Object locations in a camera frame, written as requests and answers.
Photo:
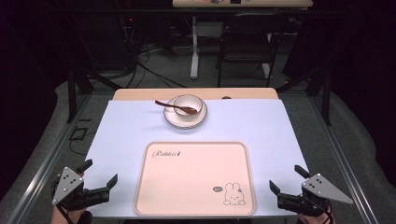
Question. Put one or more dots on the person's right hand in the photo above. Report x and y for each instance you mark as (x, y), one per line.
(311, 219)

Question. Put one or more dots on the white bowl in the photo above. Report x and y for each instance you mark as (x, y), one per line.
(186, 102)

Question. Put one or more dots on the black chair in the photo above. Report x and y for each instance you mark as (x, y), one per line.
(246, 37)

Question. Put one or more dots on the white plate with dark rim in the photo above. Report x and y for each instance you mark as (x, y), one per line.
(185, 122)

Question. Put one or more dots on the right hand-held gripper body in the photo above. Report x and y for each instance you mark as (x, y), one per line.
(323, 189)

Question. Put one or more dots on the pale blue table mat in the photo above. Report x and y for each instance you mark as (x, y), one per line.
(124, 137)

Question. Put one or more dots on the aluminium frame rail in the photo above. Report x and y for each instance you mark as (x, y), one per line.
(345, 161)
(46, 165)

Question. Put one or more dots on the pink tray with rabbit print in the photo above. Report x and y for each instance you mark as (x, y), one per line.
(190, 180)

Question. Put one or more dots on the black metal stand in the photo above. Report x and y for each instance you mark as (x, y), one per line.
(72, 93)
(325, 93)

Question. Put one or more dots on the person's left hand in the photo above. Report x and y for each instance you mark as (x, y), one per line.
(77, 217)

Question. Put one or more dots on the white desk with wooden top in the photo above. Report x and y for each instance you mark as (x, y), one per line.
(195, 46)

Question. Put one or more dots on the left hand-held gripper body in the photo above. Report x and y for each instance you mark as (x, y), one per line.
(67, 186)

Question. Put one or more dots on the brown wooden spoon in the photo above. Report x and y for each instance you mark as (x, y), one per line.
(174, 106)

